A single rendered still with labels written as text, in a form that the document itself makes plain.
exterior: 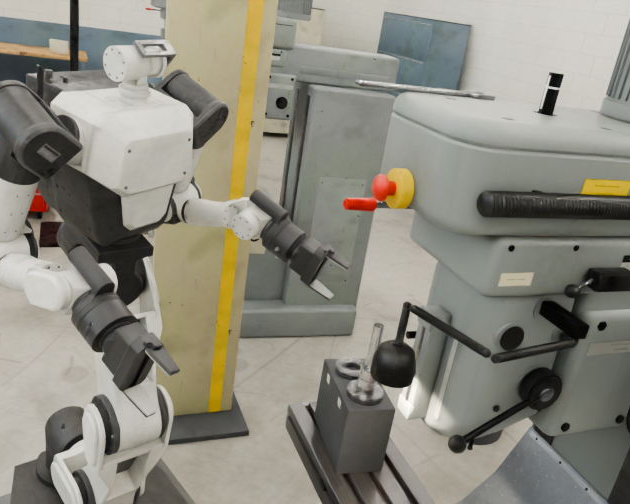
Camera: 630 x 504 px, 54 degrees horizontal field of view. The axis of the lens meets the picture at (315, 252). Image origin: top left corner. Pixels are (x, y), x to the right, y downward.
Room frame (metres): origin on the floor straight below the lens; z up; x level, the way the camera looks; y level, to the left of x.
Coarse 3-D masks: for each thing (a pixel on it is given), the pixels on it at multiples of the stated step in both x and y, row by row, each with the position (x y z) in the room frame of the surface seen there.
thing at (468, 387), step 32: (448, 288) 0.96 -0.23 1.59; (480, 320) 0.89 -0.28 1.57; (512, 320) 0.89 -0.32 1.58; (544, 320) 0.91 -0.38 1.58; (448, 352) 0.92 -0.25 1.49; (448, 384) 0.90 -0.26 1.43; (480, 384) 0.88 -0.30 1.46; (512, 384) 0.90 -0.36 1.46; (448, 416) 0.89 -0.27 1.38; (480, 416) 0.88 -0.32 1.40; (512, 416) 0.91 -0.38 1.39
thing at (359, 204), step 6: (348, 198) 0.97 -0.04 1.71; (354, 198) 0.98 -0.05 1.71; (360, 198) 0.98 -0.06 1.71; (366, 198) 0.99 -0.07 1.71; (372, 198) 0.99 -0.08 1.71; (348, 204) 0.97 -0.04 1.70; (354, 204) 0.97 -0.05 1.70; (360, 204) 0.97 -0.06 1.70; (366, 204) 0.98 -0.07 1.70; (372, 204) 0.98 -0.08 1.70; (378, 204) 0.99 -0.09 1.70; (384, 204) 1.00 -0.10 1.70; (360, 210) 0.98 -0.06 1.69; (366, 210) 0.98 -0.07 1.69; (372, 210) 0.98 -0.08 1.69
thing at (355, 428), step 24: (336, 360) 1.40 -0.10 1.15; (360, 360) 1.39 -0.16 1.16; (336, 384) 1.29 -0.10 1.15; (336, 408) 1.26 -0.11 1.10; (360, 408) 1.21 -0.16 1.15; (384, 408) 1.22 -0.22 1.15; (336, 432) 1.23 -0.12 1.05; (360, 432) 1.20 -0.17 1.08; (384, 432) 1.22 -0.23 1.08; (336, 456) 1.20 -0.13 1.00; (360, 456) 1.21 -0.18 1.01; (384, 456) 1.23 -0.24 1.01
